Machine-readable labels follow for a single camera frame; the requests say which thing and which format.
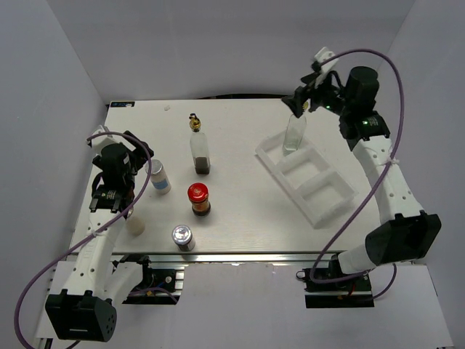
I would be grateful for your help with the glass bottle dark sauce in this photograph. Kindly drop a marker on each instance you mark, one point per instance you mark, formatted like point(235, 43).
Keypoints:
point(199, 146)

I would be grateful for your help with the red lid sauce jar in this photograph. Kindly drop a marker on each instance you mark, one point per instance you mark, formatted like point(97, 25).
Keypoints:
point(198, 195)

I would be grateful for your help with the white powder shaker jar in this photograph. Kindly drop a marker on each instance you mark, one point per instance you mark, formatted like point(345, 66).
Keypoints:
point(135, 226)

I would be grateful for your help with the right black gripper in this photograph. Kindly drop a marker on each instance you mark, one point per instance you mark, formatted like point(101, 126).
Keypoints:
point(294, 101)

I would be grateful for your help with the clear glass oil bottle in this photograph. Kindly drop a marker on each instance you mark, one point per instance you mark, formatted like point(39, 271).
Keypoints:
point(295, 132)

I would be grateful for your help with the blue label salt shaker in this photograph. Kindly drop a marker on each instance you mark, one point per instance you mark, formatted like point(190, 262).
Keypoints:
point(158, 176)

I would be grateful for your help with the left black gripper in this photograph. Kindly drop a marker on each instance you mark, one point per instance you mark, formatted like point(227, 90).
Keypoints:
point(140, 155)

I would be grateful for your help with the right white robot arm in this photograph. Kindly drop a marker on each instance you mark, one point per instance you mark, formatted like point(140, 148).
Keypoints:
point(406, 230)

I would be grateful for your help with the dark pepper shaker jar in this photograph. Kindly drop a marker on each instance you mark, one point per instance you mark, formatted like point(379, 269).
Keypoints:
point(182, 236)

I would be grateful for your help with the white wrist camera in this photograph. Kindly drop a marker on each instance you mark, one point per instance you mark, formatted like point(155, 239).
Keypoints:
point(324, 62)
point(101, 142)

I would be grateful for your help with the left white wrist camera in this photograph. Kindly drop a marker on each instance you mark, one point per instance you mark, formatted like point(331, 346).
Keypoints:
point(101, 142)

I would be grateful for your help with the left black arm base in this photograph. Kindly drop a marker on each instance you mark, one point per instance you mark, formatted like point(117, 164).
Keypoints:
point(158, 285)

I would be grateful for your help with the white foam organizer tray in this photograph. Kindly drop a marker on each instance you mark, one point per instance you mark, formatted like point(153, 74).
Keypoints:
point(318, 190)

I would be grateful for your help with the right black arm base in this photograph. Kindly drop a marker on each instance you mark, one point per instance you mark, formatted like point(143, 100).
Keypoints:
point(353, 293)

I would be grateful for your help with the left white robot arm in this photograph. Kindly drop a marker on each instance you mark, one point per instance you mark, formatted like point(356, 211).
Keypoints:
point(86, 307)

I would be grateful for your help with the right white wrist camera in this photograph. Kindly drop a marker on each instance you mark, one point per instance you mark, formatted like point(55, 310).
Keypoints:
point(324, 62)

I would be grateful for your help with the left blue table sticker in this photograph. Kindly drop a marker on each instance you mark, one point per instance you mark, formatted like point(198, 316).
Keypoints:
point(122, 104)

